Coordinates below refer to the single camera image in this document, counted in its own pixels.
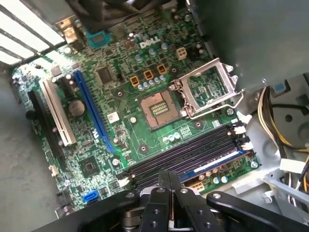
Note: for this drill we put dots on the metal locking lever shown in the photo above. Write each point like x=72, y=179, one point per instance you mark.
x=212, y=112

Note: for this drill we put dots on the green motherboard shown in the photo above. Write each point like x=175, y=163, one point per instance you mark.
x=125, y=96

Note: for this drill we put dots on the yellow black inductor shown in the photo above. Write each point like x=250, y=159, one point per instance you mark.
x=148, y=75
x=161, y=69
x=134, y=82

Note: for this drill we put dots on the black expansion slot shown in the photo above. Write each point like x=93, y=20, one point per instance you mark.
x=41, y=116

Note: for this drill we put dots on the small blue plastic tab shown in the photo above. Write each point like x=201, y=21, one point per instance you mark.
x=280, y=88

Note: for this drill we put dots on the silver coin battery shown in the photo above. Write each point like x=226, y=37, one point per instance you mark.
x=77, y=107

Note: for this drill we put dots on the CPU socket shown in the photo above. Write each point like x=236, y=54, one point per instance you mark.
x=159, y=110

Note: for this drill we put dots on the black square chipset chip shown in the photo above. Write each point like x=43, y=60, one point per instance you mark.
x=88, y=166

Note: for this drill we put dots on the silver rear port block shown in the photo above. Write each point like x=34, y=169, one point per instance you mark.
x=68, y=30

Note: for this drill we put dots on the white expansion slot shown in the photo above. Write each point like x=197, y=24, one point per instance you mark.
x=58, y=111

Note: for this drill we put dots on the grey power supply unit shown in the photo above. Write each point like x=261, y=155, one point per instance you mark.
x=253, y=36

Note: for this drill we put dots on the cream four pin connector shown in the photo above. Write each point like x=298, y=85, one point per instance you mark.
x=181, y=53

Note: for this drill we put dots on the teal connector block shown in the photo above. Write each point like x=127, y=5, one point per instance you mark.
x=97, y=38

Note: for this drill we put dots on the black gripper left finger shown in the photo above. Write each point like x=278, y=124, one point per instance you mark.
x=154, y=210

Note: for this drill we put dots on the metal socket cover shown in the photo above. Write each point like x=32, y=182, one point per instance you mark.
x=227, y=79

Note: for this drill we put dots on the blue SATA port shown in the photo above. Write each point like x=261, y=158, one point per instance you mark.
x=91, y=196

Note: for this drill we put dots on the blue expansion slot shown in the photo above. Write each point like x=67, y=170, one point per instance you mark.
x=93, y=108

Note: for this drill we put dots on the metal drive cage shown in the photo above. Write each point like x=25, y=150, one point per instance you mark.
x=285, y=191

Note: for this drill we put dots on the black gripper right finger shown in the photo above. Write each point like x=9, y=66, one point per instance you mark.
x=193, y=210

